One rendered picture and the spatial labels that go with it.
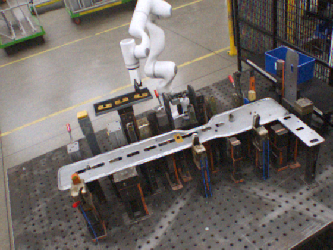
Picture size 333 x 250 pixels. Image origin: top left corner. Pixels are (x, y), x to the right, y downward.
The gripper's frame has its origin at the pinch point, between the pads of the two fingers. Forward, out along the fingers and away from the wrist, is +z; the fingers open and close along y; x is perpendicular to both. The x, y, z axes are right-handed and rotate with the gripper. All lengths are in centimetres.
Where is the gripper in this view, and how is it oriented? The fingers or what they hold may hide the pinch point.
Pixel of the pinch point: (138, 88)
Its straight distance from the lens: 203.8
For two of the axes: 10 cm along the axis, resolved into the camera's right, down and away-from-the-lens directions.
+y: -0.1, 5.7, -8.2
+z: 1.7, 8.1, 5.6
